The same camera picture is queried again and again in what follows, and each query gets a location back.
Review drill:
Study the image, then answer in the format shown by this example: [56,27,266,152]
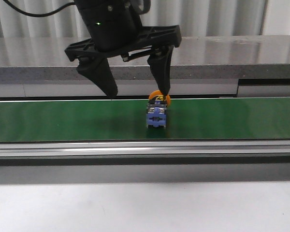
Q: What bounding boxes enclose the grey stone countertop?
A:
[0,36,290,84]

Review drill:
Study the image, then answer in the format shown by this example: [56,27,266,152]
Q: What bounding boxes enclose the green conveyor belt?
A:
[0,98,290,143]

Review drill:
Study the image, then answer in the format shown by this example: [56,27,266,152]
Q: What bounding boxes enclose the grey corrugated curtain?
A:
[0,0,290,38]

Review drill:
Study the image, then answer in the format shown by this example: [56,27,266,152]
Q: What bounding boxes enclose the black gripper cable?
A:
[3,0,75,17]

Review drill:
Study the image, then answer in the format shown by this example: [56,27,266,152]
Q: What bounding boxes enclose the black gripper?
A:
[65,0,181,98]

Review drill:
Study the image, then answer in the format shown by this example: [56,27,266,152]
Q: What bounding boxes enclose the yellow and blue push button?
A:
[146,90,171,128]

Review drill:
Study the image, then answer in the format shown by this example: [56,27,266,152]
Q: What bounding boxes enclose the aluminium conveyor frame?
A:
[0,100,290,166]

